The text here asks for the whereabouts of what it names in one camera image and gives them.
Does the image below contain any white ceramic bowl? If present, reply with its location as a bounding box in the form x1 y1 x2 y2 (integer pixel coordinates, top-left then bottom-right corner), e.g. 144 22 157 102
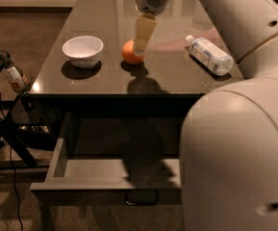
62 36 104 69

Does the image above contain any clear plastic water bottle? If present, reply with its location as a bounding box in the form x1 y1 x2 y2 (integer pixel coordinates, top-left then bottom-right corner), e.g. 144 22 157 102
186 35 234 76

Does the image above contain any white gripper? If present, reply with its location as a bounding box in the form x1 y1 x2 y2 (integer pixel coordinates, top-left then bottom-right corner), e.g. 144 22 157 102
133 0 169 56

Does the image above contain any metal drawer handle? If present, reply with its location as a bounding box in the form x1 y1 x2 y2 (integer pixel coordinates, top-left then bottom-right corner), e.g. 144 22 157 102
125 192 159 206

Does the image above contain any black power cable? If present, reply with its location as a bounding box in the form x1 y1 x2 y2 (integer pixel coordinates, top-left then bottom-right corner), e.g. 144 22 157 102
0 80 25 231

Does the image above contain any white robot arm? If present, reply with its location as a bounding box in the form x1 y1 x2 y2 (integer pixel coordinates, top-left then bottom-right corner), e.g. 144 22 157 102
180 0 278 231

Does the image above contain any open grey top drawer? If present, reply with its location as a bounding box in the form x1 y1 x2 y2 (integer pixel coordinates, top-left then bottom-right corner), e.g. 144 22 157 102
31 113 181 205

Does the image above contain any dark glass bottle with label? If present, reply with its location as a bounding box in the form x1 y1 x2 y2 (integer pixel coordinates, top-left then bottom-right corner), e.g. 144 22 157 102
0 51 30 95

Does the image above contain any black side table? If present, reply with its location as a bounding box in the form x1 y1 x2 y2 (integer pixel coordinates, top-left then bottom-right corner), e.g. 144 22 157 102
0 61 56 170

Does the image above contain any orange fruit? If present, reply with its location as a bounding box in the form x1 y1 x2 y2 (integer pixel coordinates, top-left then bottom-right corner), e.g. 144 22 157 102
121 40 144 64

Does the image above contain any dark desk with glossy top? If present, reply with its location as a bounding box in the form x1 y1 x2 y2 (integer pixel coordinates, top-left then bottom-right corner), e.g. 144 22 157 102
32 0 241 116

